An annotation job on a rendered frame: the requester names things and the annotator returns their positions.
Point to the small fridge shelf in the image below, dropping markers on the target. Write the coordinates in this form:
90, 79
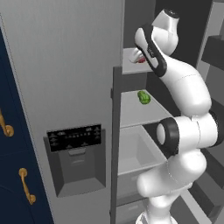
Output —
129, 67

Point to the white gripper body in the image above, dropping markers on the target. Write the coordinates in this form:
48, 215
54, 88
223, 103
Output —
136, 55

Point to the wide fridge shelf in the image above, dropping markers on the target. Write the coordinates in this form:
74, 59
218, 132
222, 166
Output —
137, 112

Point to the grey fridge cabinet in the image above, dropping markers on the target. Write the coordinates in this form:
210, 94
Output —
131, 17

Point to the dark grey door bin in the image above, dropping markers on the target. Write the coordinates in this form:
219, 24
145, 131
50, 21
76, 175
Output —
208, 198
214, 52

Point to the pale grey fridge drawer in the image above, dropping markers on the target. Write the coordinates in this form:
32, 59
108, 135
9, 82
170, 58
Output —
137, 151

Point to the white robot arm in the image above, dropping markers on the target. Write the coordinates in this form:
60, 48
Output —
189, 87

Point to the green bell pepper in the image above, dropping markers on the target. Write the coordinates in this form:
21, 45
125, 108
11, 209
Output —
143, 97

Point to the grey fridge door with dispenser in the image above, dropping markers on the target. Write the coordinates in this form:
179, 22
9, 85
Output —
73, 73

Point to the low grey fridge drawer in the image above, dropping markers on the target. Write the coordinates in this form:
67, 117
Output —
128, 211

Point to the open grey fridge door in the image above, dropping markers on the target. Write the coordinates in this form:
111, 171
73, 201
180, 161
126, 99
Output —
216, 81

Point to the red strawberry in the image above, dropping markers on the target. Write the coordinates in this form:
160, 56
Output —
142, 60

